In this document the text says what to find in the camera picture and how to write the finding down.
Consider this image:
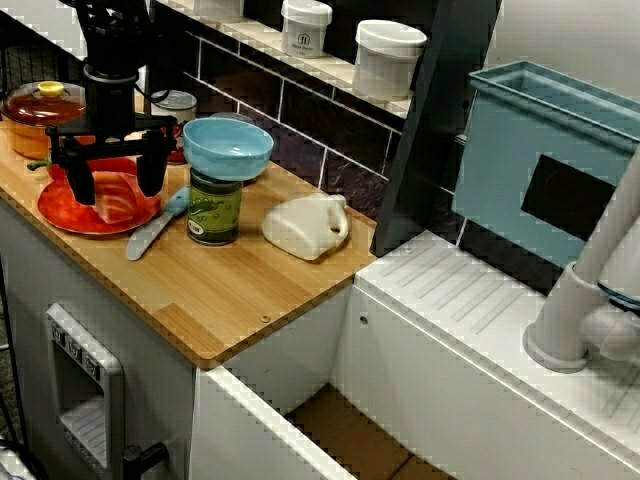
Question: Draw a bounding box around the small white-lidded plastic jar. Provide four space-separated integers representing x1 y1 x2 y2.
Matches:
279 0 334 60

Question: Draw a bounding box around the salmon sushi piece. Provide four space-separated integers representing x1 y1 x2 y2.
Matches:
92 172 139 226

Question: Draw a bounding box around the brown cardboard sheet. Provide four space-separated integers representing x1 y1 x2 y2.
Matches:
284 384 451 480

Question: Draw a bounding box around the red toy pepper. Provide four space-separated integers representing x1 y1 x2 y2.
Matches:
27 142 151 181

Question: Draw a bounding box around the tomato print can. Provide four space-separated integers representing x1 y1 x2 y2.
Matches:
149 89 199 166

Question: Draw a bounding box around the white toy kitchen cabinet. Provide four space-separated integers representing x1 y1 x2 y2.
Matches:
0 194 201 480

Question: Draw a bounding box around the grey blue plastic bin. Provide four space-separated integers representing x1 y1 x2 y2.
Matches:
452 60 640 266

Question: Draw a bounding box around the black wire mesh rack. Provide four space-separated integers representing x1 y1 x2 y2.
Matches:
0 47 86 96

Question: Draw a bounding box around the light blue bowl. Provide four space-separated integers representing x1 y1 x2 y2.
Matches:
182 117 275 182

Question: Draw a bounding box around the dark grey upright panel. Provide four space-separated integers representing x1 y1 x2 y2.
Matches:
372 0 504 257

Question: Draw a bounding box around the grey toy faucet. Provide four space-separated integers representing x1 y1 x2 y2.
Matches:
522 144 640 374

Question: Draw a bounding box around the dark tiled backsplash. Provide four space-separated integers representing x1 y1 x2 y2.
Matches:
182 27 406 206

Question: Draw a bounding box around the orange toy pot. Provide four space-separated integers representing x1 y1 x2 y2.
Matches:
9 119 96 160

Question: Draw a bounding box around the white toy sink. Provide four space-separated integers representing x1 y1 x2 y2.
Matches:
192 229 640 480

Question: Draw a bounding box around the green peas can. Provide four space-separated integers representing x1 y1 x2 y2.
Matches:
187 167 245 247

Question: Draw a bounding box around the white toy jug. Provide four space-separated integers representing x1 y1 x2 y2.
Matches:
262 193 350 262

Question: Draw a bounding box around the black cabinet handle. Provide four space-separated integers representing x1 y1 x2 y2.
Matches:
122 441 171 474

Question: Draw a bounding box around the red orange plate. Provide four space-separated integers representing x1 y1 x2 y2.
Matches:
37 172 162 236

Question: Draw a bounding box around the large white-lidded plastic jar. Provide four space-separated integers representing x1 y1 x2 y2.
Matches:
352 19 429 104

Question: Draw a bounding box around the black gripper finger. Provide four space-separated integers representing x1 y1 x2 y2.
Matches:
63 154 97 206
137 144 167 198

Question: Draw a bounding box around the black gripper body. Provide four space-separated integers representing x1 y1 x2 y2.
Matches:
45 63 179 169

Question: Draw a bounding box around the cream shelf board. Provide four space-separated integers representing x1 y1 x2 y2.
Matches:
164 0 416 119

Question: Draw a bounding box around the blue handled toy knife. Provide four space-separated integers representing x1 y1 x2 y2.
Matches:
125 185 192 262

